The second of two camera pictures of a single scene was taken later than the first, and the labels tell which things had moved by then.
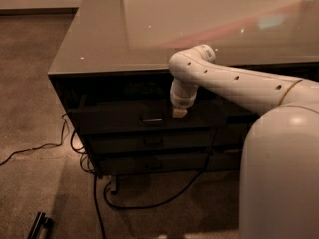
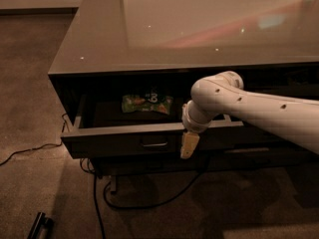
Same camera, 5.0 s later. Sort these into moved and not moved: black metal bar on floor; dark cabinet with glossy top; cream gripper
Moved: cream gripper
Not moved: black metal bar on floor; dark cabinet with glossy top
